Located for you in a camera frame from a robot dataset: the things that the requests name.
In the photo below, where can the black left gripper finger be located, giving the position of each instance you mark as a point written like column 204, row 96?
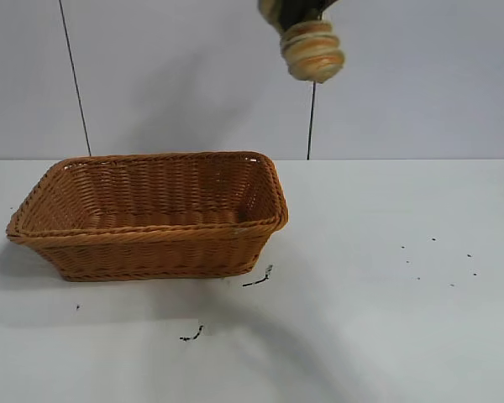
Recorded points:
column 298, row 12

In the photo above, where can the long striped bread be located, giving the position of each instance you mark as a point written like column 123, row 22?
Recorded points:
column 315, row 52

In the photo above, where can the brown woven wicker basket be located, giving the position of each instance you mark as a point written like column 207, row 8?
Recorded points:
column 151, row 247

